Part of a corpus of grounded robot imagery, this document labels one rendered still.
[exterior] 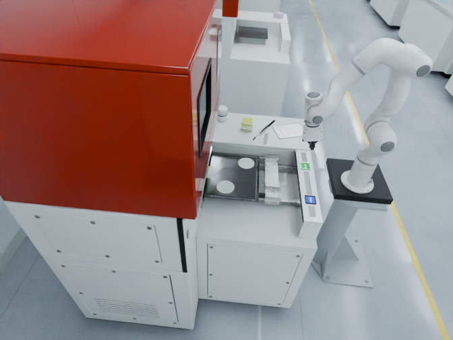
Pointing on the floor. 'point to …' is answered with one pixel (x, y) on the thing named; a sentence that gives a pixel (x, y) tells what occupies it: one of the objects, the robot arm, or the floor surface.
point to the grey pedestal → (342, 246)
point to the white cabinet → (250, 272)
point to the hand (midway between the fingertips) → (312, 146)
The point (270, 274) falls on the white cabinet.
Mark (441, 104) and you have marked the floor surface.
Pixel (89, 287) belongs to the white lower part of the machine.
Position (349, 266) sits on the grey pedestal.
